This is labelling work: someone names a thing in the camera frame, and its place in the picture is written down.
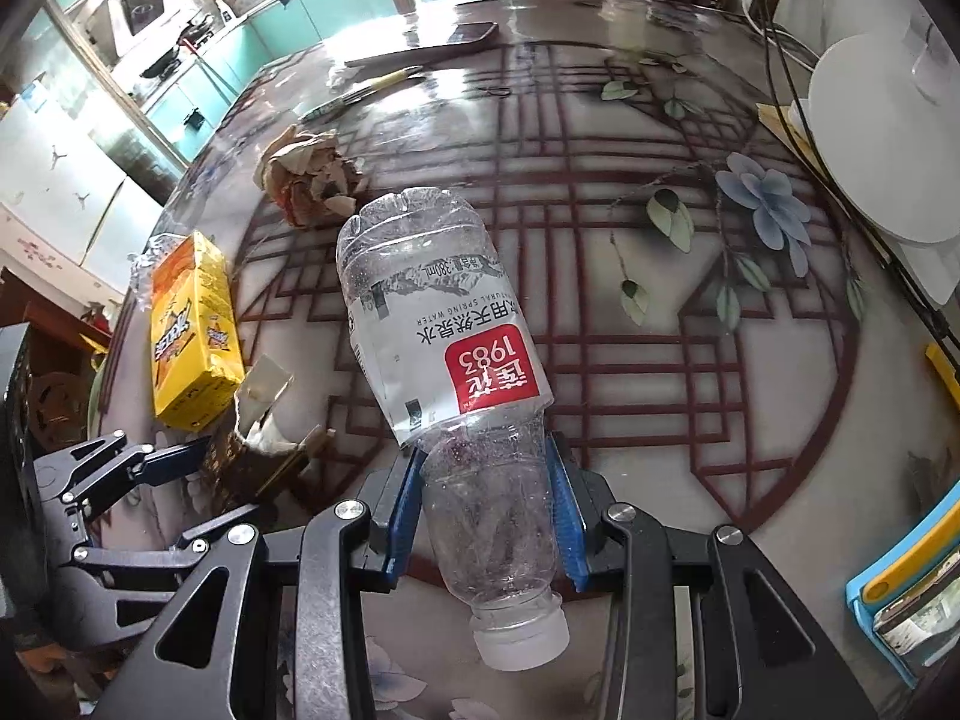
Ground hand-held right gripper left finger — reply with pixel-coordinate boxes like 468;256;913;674
124;454;425;720

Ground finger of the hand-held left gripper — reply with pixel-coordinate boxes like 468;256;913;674
71;506;260;586
34;431;215;511

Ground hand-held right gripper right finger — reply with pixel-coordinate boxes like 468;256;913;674
546;436;878;720

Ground torn dark brown carton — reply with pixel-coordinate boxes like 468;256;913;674
199;356;338;503

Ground clear plastic water bottle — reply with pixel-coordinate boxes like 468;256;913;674
335;187;567;672

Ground dark carved wooden chair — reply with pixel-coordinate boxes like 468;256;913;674
26;364;98;451

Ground orange yellow carton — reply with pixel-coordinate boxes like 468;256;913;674
150;231;245;432

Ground crumpled silver plastic wrapper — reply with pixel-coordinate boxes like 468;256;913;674
124;232;181;293

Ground white refrigerator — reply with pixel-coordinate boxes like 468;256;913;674
0;101;185;293

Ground blue plastic tray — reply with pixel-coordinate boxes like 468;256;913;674
846;478;960;691

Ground crumpled brown paper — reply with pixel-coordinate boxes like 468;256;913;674
259;124;368;230

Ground yellow plastic strip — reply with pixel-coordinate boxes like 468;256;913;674
859;532;960;605

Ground teal kitchen base cabinets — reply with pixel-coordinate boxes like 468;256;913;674
142;0;398;162

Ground black wok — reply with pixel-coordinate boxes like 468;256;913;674
141;45;185;80

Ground yellow plastic item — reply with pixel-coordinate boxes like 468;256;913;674
924;343;960;413

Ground yellow silver pen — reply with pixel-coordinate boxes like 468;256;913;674
298;66;425;125

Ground white flat board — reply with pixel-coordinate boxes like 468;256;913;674
877;232;960;308

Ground yellow paper sheet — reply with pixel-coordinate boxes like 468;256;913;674
756;101;818;158

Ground steel range hood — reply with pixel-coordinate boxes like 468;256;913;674
105;0;170;38

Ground black smartphone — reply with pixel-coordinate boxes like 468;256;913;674
343;41;458;68

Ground white round stand base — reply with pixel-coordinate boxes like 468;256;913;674
806;15;960;245

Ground black cable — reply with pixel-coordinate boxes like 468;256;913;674
739;0;960;368

